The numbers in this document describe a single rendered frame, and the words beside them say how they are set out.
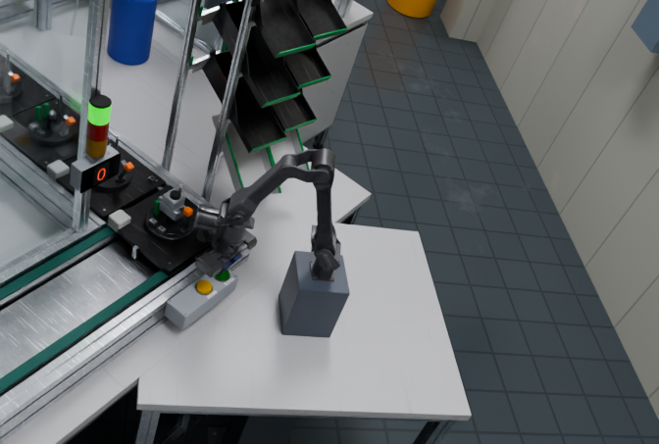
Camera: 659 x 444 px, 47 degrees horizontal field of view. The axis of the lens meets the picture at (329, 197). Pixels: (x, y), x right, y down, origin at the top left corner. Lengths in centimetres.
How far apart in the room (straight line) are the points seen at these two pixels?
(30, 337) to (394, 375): 96
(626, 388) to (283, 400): 219
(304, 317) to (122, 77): 123
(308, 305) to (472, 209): 232
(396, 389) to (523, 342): 164
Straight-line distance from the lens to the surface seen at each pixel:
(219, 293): 208
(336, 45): 361
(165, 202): 212
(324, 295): 203
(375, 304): 232
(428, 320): 235
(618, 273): 410
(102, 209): 221
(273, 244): 237
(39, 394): 187
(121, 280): 211
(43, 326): 201
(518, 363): 363
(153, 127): 268
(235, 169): 222
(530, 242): 426
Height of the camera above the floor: 253
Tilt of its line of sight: 40 degrees down
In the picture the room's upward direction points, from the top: 21 degrees clockwise
